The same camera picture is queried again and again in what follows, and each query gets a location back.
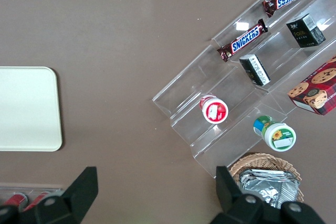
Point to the clear acrylic bottle rack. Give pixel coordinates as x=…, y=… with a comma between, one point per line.
x=56, y=191

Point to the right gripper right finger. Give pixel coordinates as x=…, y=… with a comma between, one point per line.
x=236, y=208

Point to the red cola bottle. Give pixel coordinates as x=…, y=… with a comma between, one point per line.
x=39, y=198
x=15, y=199

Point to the cream plastic tray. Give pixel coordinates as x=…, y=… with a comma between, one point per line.
x=26, y=108

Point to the light wicker basket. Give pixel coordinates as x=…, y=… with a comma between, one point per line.
x=262, y=159

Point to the silver foil package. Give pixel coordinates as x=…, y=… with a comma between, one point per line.
x=265, y=174
x=262, y=190

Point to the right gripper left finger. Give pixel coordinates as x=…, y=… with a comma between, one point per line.
x=68, y=203

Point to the small black carton box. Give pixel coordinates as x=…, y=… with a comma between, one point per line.
x=304, y=32
x=256, y=70

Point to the red chocolate cookie box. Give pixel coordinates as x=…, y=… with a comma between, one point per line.
x=320, y=87

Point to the clear acrylic stepped shelf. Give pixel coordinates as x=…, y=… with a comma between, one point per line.
x=189, y=90

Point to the green sunflower label jar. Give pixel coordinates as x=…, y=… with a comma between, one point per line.
x=279, y=136

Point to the red lidded white jar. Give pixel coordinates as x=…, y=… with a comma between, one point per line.
x=215, y=110

